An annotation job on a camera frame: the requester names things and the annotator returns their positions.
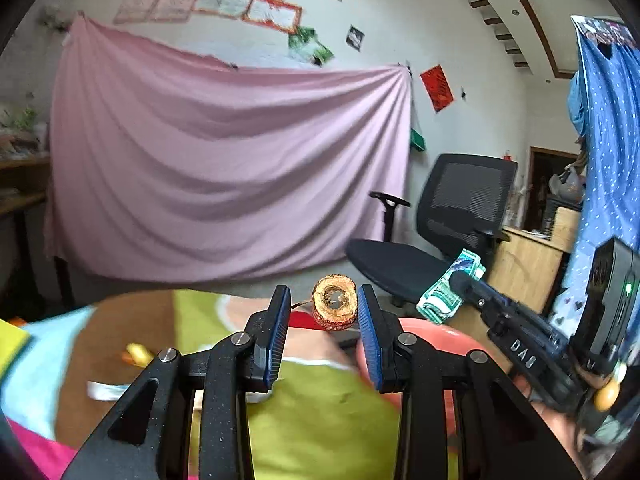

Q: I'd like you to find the black camera box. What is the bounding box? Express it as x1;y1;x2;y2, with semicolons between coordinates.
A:
570;237;639;376

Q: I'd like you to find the blue dotted cloth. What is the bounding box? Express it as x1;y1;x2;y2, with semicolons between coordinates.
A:
551;15;639;336

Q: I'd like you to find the green photo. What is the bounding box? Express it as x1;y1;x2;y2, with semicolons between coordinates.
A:
288;26;334;66

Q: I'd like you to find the wooden shelf unit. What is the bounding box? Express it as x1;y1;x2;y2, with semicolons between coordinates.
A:
0;156;51;218

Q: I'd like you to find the green white toothpaste tube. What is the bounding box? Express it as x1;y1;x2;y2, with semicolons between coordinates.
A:
416;249;486;325

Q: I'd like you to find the torn white paper scrap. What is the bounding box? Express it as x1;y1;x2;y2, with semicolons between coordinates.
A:
87;382;129;402

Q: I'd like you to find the multicolour patchwork blanket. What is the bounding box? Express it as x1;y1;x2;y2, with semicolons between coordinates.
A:
1;289;399;479

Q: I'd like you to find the coral pink bowl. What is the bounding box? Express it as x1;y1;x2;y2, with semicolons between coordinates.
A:
357;313;491;434

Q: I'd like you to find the person's right hand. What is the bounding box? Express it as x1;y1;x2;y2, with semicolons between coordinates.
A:
513;375;588;479

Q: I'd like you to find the pink hanging sheet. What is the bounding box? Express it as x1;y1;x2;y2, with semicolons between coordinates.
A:
44;16;412;284

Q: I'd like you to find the wooden desk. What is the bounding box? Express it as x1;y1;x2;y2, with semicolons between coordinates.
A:
487;207;580;313

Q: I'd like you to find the red wall paper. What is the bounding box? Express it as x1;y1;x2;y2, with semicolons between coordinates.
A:
420;65;454;113

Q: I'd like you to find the black white photo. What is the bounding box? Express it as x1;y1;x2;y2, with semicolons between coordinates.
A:
345;26;364;52

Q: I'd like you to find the black office chair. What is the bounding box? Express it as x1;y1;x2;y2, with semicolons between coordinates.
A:
346;153;518;306

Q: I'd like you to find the yellow cylinder scrap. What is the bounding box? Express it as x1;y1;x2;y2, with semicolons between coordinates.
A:
120;342;154;368

